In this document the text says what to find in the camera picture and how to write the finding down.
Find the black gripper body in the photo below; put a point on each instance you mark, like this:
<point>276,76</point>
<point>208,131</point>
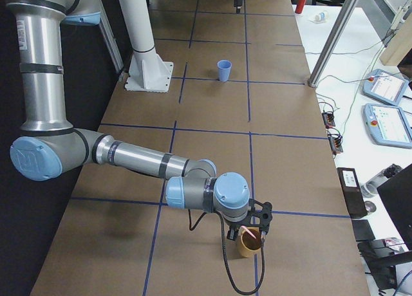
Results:
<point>236,224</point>

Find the pink chopstick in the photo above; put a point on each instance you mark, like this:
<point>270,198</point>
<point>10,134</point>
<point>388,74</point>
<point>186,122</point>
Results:
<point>248,231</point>

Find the brown plastic cup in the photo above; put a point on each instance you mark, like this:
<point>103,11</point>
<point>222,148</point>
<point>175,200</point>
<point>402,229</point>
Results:
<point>246,245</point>

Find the blue plastic cup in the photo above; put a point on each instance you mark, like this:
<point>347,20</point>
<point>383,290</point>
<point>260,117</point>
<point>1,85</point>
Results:
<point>224,68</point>

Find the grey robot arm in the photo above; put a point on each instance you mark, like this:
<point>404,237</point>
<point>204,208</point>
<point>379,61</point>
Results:
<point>50,145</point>

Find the long blue tape strip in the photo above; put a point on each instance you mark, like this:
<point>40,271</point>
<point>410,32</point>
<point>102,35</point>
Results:
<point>256,262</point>

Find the black box with labels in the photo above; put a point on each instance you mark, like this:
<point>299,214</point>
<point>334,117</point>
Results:
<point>351,192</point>

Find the crossing blue tape strip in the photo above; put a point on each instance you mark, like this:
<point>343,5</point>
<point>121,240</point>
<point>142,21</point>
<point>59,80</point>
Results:
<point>247,133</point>

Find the orange black adapter lower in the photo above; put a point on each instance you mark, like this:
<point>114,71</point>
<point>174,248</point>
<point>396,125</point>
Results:
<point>335,140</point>

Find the orange black adapter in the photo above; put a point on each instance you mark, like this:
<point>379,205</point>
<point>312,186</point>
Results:
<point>328,119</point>
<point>335,140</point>

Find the orange black adapter upper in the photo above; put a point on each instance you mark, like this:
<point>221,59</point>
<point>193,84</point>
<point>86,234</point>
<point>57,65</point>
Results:
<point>328,119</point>

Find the black monitor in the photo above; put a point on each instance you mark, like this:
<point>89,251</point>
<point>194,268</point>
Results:
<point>395,195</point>

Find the lower teach pendant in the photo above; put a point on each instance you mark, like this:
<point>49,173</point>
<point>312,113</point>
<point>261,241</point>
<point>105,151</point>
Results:
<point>387,125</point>

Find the teach pendant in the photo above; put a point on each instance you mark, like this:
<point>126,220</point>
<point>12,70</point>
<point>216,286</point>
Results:
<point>385,87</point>
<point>387,125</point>

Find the upper teach pendant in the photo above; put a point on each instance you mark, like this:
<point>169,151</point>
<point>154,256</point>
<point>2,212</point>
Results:
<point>385,87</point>

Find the small plastic bottle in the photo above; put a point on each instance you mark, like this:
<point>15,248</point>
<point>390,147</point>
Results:
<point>321,17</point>

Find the wooden board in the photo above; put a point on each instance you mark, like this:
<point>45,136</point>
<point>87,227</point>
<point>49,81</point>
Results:
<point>398,47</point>

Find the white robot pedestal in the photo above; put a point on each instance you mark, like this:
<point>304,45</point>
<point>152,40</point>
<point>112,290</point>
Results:
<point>147,71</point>

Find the aluminium frame post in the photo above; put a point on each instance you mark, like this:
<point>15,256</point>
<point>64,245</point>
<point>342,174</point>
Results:
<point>332,40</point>

